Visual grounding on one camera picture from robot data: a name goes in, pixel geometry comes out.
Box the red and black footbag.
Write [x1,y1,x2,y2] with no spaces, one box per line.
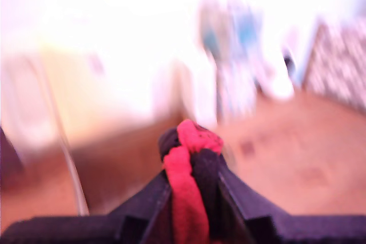
[158,119,225,244]

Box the white box with small text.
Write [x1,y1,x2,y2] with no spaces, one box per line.
[171,58,220,126]

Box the paw print cushion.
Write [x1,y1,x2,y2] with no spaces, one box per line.
[302,17,366,109]

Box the blue grey tissue box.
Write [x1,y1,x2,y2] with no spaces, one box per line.
[198,0,265,66]

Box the white cable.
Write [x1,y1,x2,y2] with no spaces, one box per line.
[42,83,90,217]

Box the small white round camera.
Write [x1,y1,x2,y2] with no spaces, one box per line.
[256,45,297,101]

